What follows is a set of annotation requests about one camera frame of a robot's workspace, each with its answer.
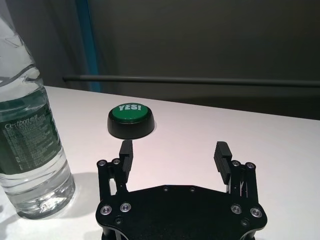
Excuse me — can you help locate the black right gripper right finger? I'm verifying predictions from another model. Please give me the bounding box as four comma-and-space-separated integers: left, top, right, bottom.
213, 141, 260, 201

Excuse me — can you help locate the blue vertical window strip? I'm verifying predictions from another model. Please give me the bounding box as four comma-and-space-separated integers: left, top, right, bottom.
78, 0, 104, 93

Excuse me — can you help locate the clear water bottle green label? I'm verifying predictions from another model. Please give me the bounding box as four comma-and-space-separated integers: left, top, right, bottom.
0, 16, 77, 221

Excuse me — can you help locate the green YES button black base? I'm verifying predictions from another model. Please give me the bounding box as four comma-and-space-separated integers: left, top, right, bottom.
107, 102, 156, 140

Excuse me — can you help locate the grey horizontal rail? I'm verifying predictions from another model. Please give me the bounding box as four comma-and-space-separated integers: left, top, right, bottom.
62, 74, 320, 88

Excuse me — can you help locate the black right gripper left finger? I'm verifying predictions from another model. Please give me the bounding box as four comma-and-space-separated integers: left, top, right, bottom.
96, 140, 135, 201

